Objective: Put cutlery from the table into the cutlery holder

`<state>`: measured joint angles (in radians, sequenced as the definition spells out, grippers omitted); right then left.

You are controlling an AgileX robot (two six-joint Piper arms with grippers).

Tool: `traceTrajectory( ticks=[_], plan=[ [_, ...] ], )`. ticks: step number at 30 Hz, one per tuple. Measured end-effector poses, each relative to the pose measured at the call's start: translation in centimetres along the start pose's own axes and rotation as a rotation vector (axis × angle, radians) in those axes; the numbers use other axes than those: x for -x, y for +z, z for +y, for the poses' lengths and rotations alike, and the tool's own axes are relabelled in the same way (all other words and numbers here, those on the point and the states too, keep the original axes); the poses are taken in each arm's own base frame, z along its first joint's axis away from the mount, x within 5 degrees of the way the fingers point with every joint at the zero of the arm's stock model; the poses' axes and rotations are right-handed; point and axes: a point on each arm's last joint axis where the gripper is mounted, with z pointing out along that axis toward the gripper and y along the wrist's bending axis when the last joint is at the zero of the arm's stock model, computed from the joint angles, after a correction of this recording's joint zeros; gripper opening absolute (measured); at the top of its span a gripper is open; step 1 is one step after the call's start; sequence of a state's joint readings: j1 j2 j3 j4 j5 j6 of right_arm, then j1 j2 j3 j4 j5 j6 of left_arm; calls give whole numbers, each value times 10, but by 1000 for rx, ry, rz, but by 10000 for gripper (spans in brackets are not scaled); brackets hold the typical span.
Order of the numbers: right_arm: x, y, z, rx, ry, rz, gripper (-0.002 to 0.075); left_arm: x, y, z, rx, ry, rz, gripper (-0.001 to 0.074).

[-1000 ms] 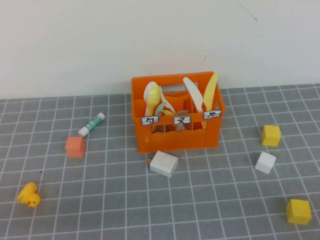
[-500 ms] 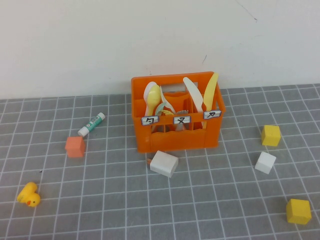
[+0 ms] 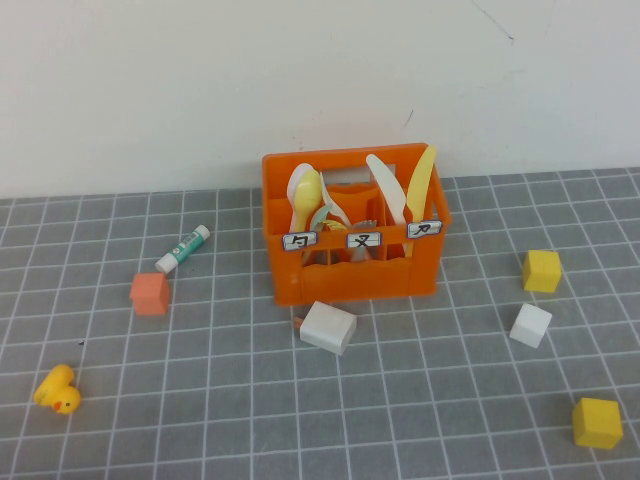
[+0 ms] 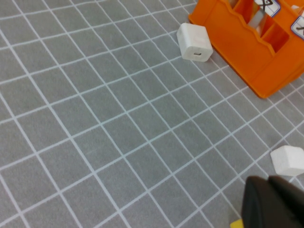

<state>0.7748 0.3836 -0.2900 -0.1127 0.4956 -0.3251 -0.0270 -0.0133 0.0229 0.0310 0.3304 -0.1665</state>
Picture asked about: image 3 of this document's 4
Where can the yellow plastic spoon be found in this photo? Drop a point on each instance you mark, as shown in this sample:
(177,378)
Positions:
(306,192)

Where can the pale pink plastic spoon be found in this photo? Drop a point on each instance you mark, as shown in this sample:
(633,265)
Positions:
(291,182)

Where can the orange plastic cutlery holder crate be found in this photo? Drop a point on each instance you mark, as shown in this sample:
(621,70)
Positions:
(350,285)

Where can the yellow plastic fork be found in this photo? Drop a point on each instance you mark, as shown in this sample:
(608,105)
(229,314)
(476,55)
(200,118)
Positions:
(336,224)

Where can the pale green plastic spoon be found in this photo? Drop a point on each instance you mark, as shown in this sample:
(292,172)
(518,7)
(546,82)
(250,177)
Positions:
(320,215)

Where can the white plastic utensil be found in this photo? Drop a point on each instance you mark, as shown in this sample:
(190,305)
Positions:
(342,215)

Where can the grey plastic fork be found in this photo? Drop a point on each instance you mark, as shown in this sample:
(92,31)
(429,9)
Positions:
(365,223)

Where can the white plastic knife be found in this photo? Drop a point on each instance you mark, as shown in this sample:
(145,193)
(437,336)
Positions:
(385,185)

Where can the white charger plug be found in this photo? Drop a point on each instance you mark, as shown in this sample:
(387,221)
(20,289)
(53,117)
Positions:
(327,327)

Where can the yellow plastic knife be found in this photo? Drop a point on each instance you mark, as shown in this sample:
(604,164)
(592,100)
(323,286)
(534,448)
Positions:
(420,185)

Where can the green and white glue stick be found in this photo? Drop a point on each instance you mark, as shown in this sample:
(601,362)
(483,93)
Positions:
(182,248)

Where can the grey grid table mat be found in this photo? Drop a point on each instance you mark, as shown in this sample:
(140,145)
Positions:
(300,410)

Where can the orange house-shaped block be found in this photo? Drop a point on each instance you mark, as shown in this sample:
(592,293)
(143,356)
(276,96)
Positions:
(150,297)

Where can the yellow cube block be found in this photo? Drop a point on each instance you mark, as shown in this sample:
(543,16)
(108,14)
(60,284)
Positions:
(597,425)
(541,272)

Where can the white cube block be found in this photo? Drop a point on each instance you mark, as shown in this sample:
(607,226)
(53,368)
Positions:
(530,325)

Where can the yellow rubber duck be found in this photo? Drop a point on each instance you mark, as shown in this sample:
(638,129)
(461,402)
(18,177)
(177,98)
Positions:
(60,392)

